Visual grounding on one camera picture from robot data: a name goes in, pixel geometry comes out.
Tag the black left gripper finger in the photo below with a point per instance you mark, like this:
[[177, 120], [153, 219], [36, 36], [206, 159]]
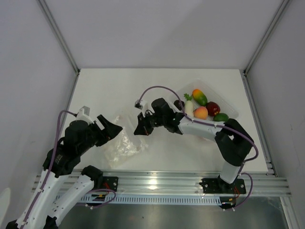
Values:
[[111, 131], [105, 123]]

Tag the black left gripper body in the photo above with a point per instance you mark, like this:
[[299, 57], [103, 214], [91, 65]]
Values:
[[95, 137]]

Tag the white slotted cable duct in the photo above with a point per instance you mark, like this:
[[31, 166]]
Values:
[[152, 199]]

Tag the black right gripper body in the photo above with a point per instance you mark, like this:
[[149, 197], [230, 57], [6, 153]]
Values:
[[159, 121]]

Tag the green lime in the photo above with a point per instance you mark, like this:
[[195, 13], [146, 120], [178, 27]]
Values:
[[221, 117]]

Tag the orange green mango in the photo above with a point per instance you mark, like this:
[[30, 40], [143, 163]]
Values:
[[199, 97]]

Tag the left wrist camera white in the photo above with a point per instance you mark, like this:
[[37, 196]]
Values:
[[84, 113]]

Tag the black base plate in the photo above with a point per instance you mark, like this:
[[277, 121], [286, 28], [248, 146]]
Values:
[[110, 183], [218, 186]]

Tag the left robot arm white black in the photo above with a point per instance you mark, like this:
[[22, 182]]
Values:
[[45, 211]]

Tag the aluminium frame post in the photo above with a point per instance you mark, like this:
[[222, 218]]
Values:
[[58, 34], [278, 15]]

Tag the right aluminium frame post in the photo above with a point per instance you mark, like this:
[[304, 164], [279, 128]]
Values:
[[278, 15]]

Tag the left aluminium frame post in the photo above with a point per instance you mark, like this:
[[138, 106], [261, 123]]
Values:
[[58, 34]]

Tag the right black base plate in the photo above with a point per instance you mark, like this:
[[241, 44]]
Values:
[[218, 186]]

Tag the white radish with leaves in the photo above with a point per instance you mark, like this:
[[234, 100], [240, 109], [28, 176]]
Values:
[[188, 106]]

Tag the clear zip top bag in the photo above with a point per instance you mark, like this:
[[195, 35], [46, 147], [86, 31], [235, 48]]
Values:
[[125, 145]]

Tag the dark red apple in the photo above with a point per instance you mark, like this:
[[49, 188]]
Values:
[[212, 108]]

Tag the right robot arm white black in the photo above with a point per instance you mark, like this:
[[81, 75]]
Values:
[[232, 140]]

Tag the aluminium mounting rail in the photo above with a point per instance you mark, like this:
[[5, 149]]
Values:
[[187, 183]]

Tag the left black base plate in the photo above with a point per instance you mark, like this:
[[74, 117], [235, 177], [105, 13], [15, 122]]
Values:
[[110, 183]]

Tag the dark purple fruit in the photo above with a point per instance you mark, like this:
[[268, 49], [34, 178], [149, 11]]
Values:
[[179, 105]]

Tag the orange peach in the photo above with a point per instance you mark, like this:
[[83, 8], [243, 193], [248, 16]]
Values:
[[201, 113]]

